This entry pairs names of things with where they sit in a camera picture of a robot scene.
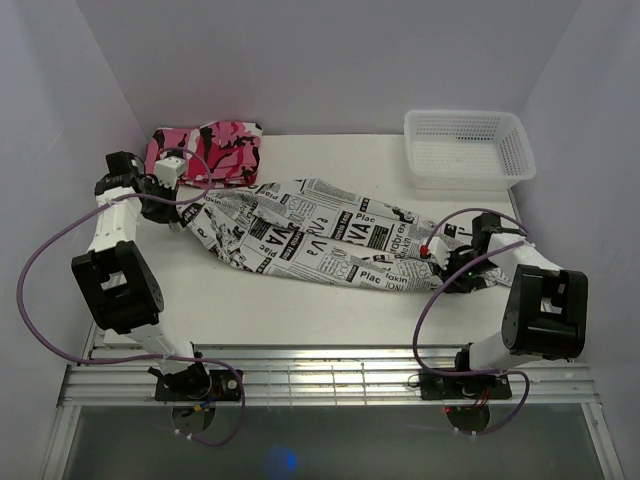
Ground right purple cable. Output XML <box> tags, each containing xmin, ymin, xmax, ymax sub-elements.
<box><xmin>412</xmin><ymin>208</ymin><xmax>531</xmax><ymax>436</ymax></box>

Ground pink camouflage folded trousers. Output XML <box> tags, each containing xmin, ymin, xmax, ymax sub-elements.
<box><xmin>145</xmin><ymin>121</ymin><xmax>263</xmax><ymax>188</ymax></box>

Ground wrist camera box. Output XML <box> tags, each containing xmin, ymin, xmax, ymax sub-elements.
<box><xmin>419</xmin><ymin>237</ymin><xmax>451</xmax><ymax>270</ymax></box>
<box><xmin>153</xmin><ymin>156</ymin><xmax>187</xmax><ymax>190</ymax></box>

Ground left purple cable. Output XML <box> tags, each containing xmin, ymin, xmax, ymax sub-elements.
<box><xmin>17</xmin><ymin>148</ymin><xmax>247</xmax><ymax>447</ymax></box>

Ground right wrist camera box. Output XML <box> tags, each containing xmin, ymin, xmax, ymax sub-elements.
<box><xmin>419</xmin><ymin>237</ymin><xmax>451</xmax><ymax>270</ymax></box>

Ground white plastic basket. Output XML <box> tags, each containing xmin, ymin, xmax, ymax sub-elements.
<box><xmin>403</xmin><ymin>109</ymin><xmax>536</xmax><ymax>192</ymax></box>

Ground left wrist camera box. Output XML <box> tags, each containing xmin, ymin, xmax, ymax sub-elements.
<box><xmin>153</xmin><ymin>156</ymin><xmax>187</xmax><ymax>190</ymax></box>

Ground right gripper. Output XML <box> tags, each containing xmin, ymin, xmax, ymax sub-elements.
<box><xmin>433</xmin><ymin>248</ymin><xmax>498</xmax><ymax>294</ymax></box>

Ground aluminium frame rail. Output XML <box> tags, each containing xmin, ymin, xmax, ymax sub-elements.
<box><xmin>58</xmin><ymin>346</ymin><xmax>599</xmax><ymax>407</ymax></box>

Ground newspaper print trousers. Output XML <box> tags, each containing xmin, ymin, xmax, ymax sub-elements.
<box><xmin>177</xmin><ymin>179</ymin><xmax>471</xmax><ymax>292</ymax></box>

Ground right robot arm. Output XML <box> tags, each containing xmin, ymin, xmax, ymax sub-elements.
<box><xmin>421</xmin><ymin>211</ymin><xmax>589</xmax><ymax>397</ymax></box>

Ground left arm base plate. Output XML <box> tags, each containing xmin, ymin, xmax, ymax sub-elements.
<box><xmin>153</xmin><ymin>370</ymin><xmax>242</xmax><ymax>403</ymax></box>

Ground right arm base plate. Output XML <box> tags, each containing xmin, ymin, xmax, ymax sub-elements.
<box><xmin>418</xmin><ymin>370</ymin><xmax>512</xmax><ymax>400</ymax></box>

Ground purple cable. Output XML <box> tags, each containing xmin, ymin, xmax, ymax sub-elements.
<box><xmin>412</xmin><ymin>208</ymin><xmax>531</xmax><ymax>436</ymax></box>
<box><xmin>17</xmin><ymin>148</ymin><xmax>247</xmax><ymax>447</ymax></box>

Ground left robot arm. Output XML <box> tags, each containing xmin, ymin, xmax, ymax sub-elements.
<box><xmin>71</xmin><ymin>151</ymin><xmax>212</xmax><ymax>400</ymax></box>

